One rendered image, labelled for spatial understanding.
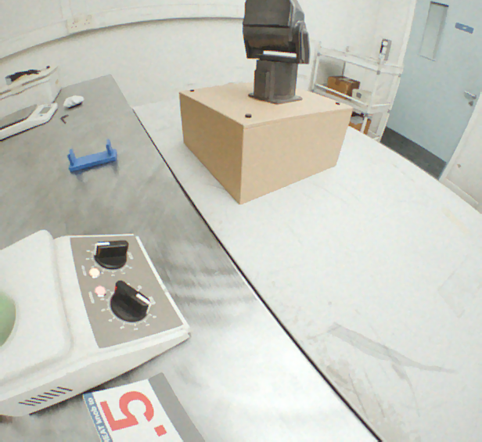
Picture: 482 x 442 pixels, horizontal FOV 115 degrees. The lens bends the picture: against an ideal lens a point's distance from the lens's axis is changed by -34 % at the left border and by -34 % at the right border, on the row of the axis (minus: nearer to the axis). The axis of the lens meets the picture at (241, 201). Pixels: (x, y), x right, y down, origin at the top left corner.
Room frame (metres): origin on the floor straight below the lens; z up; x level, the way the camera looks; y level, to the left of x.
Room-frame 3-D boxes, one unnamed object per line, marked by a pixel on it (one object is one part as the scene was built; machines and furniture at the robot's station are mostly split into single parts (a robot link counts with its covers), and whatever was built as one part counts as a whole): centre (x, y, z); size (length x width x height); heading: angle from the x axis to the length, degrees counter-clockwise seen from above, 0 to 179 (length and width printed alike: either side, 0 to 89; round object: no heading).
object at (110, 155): (0.34, 0.29, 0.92); 0.10 x 0.03 x 0.04; 114
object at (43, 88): (0.88, 1.05, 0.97); 0.37 x 0.31 x 0.14; 34
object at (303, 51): (0.37, -0.05, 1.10); 0.09 x 0.07 x 0.06; 62
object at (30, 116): (0.60, 0.81, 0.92); 0.26 x 0.19 x 0.05; 119
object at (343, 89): (2.10, -0.99, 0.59); 0.65 x 0.48 x 0.93; 34
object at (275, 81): (0.37, -0.04, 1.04); 0.07 x 0.07 x 0.06; 42
